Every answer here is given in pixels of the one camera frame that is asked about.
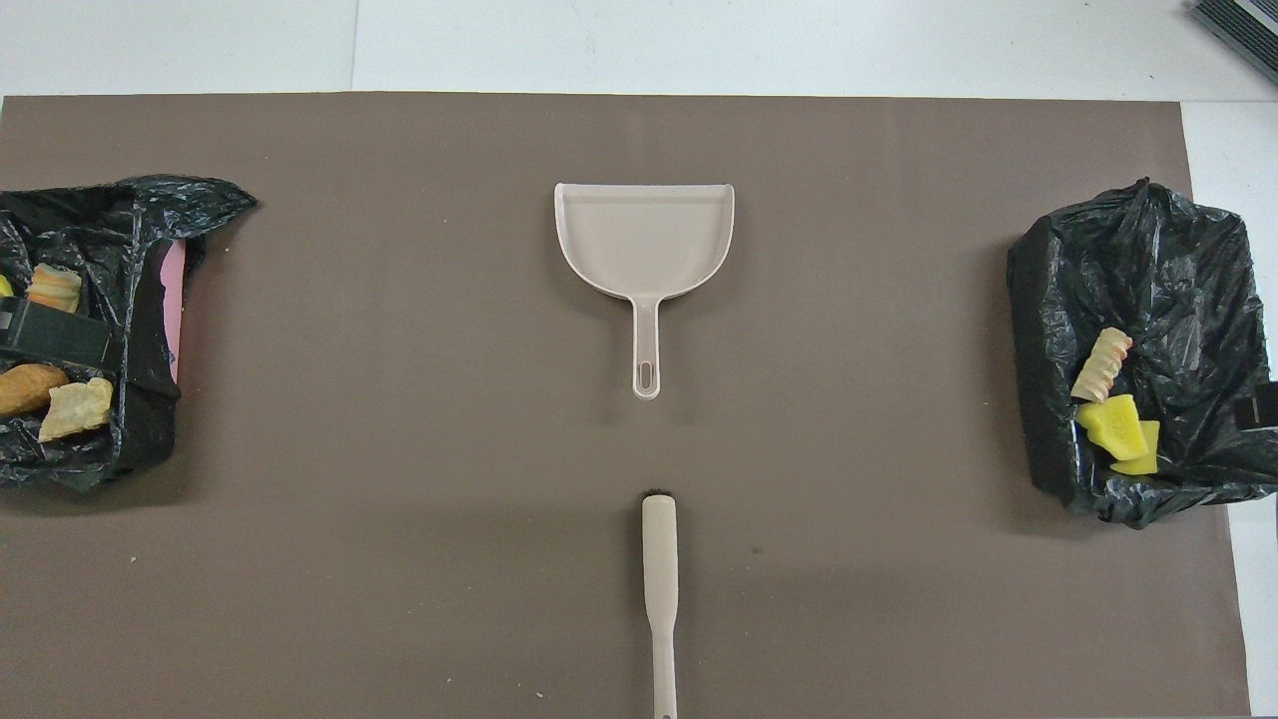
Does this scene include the pale cream foam chunk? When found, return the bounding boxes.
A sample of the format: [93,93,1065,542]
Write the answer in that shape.
[38,376,115,443]

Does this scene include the large green yellow sponge piece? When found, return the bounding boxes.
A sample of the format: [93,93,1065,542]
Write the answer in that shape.
[1075,394,1149,462]

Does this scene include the beige ridged foam chunk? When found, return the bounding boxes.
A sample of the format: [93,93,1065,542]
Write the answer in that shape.
[1071,327,1134,404]

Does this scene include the beige plastic dustpan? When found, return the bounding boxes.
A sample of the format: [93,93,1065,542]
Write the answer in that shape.
[553,183,736,401]

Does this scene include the beige hand brush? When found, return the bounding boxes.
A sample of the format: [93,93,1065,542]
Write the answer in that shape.
[641,490,680,719]

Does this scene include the pink bin with black bag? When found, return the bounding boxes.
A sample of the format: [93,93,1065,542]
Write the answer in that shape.
[0,175,259,492]

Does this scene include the black bag lined bin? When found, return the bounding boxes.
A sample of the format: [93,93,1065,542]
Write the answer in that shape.
[1006,178,1278,531]

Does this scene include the grey ribbed device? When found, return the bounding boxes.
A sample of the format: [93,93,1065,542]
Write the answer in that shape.
[1191,0,1278,86]

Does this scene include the brown table mat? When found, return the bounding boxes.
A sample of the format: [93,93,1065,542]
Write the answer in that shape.
[0,93,1251,719]

